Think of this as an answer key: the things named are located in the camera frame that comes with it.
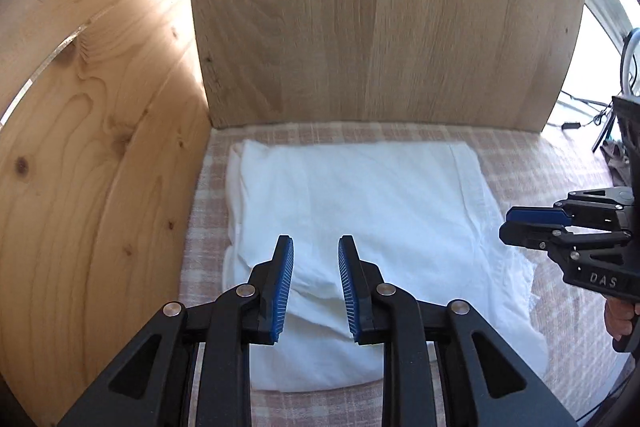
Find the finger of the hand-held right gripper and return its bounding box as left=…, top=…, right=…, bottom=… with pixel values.
left=506, top=188, right=633, bottom=224
left=499, top=223, right=631, bottom=253

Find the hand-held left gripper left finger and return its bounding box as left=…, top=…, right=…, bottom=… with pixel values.
left=56, top=235, right=295, bottom=427

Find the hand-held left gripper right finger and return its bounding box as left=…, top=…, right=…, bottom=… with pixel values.
left=338, top=235, right=578, bottom=427

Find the white shirt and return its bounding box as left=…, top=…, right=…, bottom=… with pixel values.
left=222, top=139, right=551, bottom=393

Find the pile of clothes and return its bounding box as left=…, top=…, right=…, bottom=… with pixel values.
left=600, top=127, right=633, bottom=188

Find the person's right hand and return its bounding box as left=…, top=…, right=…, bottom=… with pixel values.
left=603, top=302, right=636, bottom=342

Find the pink plaid mat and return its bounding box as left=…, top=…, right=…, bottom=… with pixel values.
left=177, top=122, right=631, bottom=427

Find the black tripod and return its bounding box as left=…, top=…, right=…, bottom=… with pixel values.
left=591, top=104, right=618, bottom=152

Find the knotty pine board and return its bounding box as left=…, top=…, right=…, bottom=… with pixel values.
left=0, top=0, right=211, bottom=408

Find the light wooden board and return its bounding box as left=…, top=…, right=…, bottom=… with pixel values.
left=186, top=0, right=587, bottom=132

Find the black cable with inline switch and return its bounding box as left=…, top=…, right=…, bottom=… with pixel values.
left=555, top=89, right=616, bottom=130

